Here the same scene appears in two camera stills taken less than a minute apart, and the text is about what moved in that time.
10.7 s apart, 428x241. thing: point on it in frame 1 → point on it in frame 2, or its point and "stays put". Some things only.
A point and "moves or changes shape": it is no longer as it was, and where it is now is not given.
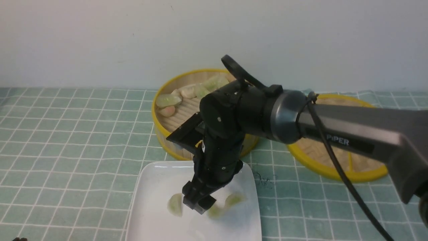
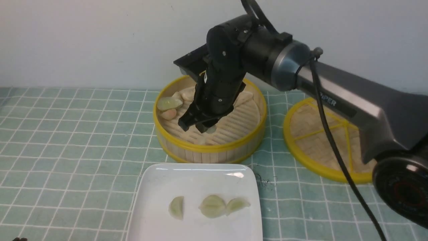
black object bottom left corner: x=18 y=239 stays put
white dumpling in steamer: x=189 y=91 stays put
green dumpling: x=234 y=198 moves or changes shape
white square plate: x=149 y=218 stays put
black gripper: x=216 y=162 → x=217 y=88
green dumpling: x=175 y=206 stays put
